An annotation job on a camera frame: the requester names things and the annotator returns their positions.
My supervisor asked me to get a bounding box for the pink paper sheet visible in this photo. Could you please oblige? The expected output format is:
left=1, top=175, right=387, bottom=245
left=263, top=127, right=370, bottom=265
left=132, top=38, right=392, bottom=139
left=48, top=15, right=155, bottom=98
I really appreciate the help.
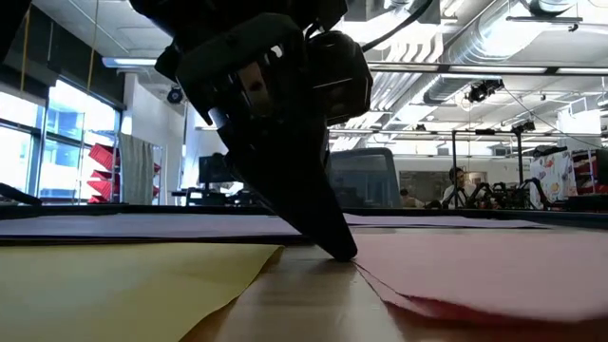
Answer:
left=353, top=230, right=608, bottom=327

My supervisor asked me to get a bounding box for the black ceiling spotlight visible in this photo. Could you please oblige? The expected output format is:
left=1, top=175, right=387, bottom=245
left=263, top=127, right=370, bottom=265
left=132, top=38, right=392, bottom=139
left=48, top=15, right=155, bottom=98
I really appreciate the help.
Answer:
left=466, top=78, right=505, bottom=104
left=510, top=119, right=538, bottom=134

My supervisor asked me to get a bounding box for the white patterned cloth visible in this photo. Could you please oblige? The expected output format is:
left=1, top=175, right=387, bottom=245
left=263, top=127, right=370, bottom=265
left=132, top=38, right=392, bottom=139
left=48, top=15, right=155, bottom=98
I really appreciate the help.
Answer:
left=528, top=147, right=579, bottom=210

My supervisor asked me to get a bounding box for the red bin shelf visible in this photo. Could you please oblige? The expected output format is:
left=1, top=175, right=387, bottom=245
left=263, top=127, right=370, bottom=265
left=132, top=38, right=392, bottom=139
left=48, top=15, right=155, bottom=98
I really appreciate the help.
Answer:
left=571, top=148, right=608, bottom=196

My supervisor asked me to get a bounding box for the silver ventilation duct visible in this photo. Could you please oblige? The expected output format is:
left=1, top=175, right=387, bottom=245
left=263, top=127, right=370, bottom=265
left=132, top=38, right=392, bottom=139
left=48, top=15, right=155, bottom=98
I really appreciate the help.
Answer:
left=422, top=0, right=585, bottom=105

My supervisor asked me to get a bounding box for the purple paper sheet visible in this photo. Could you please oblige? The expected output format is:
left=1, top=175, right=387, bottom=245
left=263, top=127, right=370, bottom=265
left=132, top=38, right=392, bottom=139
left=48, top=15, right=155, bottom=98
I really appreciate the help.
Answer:
left=341, top=212, right=552, bottom=230

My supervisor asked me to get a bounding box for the black background frame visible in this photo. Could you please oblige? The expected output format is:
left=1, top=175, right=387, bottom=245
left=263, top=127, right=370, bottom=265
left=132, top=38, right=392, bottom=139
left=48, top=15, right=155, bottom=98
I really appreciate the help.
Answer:
left=449, top=126, right=531, bottom=210

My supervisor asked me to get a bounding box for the ceiling light panel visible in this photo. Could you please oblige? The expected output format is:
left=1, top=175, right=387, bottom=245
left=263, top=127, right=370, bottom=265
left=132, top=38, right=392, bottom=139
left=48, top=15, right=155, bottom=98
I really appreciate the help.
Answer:
left=102, top=56, right=159, bottom=68

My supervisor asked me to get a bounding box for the red storage bin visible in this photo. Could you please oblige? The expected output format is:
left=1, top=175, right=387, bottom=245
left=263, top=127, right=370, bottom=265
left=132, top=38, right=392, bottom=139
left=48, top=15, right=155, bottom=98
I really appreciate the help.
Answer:
left=86, top=180, right=118, bottom=204
left=88, top=142, right=120, bottom=172

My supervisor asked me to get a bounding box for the large window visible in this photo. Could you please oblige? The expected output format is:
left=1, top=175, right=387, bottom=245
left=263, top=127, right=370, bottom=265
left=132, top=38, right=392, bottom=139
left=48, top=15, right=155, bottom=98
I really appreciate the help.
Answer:
left=0, top=80, right=123, bottom=205

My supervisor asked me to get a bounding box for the grey hanging cloth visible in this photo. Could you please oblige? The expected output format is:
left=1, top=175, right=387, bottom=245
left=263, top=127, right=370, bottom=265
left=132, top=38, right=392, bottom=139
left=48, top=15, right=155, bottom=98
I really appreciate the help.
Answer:
left=118, top=132, right=156, bottom=205

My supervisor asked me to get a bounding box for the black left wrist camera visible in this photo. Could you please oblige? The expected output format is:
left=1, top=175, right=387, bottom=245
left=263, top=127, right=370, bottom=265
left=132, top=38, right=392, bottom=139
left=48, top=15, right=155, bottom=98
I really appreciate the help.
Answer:
left=306, top=29, right=375, bottom=127

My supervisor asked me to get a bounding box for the black looped cable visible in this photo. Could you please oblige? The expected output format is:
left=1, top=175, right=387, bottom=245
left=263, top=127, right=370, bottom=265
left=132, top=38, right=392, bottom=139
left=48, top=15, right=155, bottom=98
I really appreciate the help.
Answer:
left=358, top=0, right=436, bottom=53

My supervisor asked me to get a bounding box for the yellow paper sheet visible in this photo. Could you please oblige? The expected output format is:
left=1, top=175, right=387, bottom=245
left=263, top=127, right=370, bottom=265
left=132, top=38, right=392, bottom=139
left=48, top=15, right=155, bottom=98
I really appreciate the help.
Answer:
left=0, top=242, right=285, bottom=342

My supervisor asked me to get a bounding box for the black aluminium table frame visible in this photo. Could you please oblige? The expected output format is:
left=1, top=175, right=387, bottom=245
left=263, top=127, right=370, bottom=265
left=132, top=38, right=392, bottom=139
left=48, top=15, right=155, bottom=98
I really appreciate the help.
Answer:
left=0, top=182, right=608, bottom=232

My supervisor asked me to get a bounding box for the long ceiling light bar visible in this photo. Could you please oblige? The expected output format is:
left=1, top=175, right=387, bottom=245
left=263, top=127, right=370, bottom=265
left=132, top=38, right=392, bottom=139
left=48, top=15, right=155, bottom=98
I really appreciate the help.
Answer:
left=368, top=64, right=608, bottom=77

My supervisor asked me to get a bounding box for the blue paper sheet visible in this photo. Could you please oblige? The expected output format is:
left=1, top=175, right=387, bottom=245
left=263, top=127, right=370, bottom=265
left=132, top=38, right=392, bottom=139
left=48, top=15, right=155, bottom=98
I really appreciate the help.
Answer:
left=0, top=212, right=310, bottom=247

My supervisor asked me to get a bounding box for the cluttered background desk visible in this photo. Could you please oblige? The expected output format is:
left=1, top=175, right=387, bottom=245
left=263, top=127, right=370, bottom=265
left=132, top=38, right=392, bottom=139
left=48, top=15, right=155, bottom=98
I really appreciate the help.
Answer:
left=170, top=186, right=248, bottom=206

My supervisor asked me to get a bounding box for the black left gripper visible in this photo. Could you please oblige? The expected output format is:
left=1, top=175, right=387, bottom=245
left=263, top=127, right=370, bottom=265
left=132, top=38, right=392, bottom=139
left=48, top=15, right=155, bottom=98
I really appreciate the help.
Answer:
left=154, top=12, right=359, bottom=263

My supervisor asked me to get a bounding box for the black background monitor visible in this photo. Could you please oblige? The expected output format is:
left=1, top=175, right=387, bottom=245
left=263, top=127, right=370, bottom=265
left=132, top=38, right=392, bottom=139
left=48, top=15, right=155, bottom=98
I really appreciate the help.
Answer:
left=198, top=152, right=234, bottom=184

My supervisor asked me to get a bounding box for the person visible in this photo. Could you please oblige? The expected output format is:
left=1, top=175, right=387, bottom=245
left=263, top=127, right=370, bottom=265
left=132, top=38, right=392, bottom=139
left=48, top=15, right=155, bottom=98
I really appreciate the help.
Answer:
left=441, top=165, right=478, bottom=210

